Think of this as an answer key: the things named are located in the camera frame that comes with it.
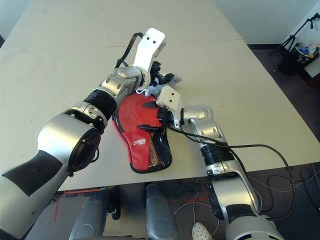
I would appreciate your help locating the white perforated clog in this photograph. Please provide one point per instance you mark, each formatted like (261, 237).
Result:
(201, 231)

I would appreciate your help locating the black tripod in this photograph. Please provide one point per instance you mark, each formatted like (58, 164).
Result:
(290, 40)

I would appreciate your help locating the grey left robot leg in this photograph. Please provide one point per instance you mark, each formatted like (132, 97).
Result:
(92, 215)

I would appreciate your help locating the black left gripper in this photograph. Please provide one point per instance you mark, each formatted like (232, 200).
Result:
(160, 78)

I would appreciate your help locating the grey plush zipper charm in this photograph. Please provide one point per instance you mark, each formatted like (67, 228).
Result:
(153, 90)

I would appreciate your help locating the grey right robot leg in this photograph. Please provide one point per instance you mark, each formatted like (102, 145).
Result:
(160, 215)

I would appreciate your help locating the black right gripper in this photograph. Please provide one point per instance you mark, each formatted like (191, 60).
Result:
(165, 118)

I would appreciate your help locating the black bag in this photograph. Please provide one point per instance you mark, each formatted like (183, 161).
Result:
(290, 63)

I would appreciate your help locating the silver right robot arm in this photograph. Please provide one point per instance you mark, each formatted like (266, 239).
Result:
(205, 125)

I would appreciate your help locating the grey robot leg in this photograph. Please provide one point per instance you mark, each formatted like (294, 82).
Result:
(160, 215)
(92, 215)

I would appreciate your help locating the red and black paddle case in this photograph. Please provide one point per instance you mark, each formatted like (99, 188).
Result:
(140, 155)

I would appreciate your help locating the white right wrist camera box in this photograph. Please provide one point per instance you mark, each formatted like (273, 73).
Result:
(170, 96)

